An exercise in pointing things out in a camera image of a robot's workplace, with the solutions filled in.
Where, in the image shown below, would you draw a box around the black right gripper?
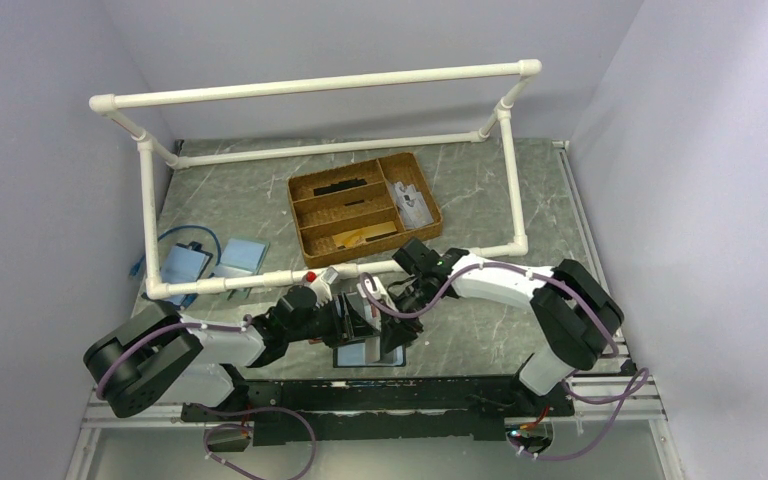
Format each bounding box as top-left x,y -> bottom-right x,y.
376,275 -> 436,354

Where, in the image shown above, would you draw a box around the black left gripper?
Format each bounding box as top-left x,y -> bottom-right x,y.
286,291 -> 379,348

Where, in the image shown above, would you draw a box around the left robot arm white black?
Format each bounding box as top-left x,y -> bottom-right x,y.
83,286 -> 382,420

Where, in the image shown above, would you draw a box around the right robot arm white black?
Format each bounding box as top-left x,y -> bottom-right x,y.
358,238 -> 624,415

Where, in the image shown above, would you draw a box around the grey cards in tray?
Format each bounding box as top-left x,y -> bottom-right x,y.
387,181 -> 434,230

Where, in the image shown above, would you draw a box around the gold card in tray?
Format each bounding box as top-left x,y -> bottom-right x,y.
332,221 -> 398,249

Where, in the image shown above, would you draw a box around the black card in tray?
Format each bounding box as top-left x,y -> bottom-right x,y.
313,178 -> 368,197

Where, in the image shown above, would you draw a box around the blue card left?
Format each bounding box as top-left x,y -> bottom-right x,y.
160,241 -> 214,284

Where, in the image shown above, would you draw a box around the brown woven divided tray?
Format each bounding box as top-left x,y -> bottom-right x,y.
288,152 -> 443,268

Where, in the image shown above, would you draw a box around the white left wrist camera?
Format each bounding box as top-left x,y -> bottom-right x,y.
302,267 -> 339,304

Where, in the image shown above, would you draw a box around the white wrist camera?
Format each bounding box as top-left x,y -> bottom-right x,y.
302,267 -> 339,304
356,273 -> 396,319

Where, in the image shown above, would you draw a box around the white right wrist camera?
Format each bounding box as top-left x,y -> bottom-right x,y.
356,273 -> 396,319

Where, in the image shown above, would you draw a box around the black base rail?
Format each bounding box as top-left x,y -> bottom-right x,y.
181,375 -> 575,446

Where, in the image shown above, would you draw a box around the white PVC pipe frame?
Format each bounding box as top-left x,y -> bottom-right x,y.
88,59 -> 543,300

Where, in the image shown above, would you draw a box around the blue cable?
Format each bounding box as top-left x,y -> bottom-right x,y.
128,224 -> 224,278

